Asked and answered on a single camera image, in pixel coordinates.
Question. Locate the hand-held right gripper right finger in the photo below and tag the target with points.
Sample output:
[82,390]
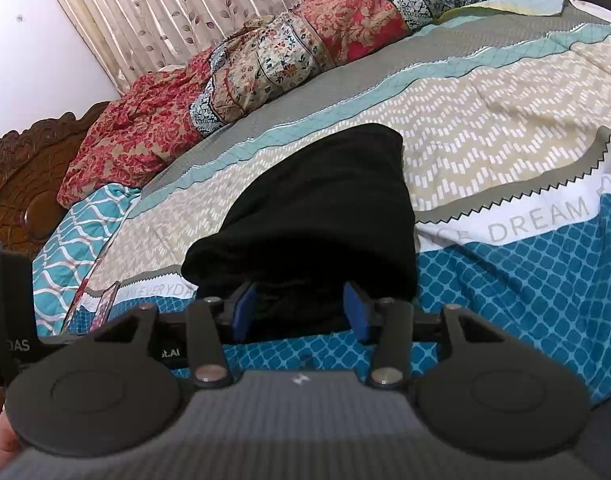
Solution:
[356,311]

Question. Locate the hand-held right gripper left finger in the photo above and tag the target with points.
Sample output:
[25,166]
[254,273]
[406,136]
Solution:
[245,311]

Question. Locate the black pants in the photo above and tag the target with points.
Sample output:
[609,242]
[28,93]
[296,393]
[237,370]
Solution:
[325,200]

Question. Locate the pink flat object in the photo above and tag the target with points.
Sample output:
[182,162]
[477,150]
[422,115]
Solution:
[103,306]

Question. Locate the teal lattice pillow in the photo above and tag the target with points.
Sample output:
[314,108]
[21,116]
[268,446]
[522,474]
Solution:
[80,240]

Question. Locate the carved wooden headboard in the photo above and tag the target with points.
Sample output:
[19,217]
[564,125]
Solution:
[15,185]

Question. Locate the red floral patchwork quilt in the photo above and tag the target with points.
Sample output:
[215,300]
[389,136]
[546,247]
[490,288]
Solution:
[135,130]

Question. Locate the patterned zigzag bedsheet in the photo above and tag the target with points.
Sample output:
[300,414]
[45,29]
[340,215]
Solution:
[485,125]

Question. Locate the leaf print curtain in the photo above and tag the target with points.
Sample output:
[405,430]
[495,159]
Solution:
[160,10]

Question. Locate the pale yellow cloth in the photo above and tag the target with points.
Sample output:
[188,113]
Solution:
[510,7]

